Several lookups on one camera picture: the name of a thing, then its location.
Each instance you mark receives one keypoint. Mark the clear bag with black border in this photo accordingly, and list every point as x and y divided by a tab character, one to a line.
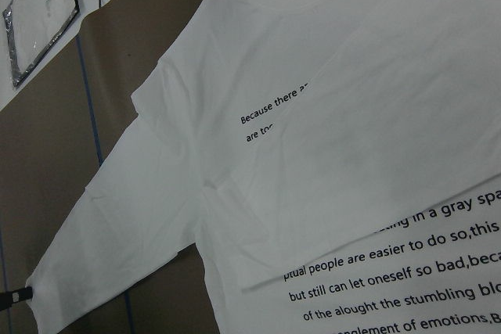
32	27

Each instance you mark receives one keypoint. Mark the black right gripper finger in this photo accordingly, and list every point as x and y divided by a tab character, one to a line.
8	298

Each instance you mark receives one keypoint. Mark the white long-sleeve printed shirt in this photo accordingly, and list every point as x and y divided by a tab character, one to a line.
335	162

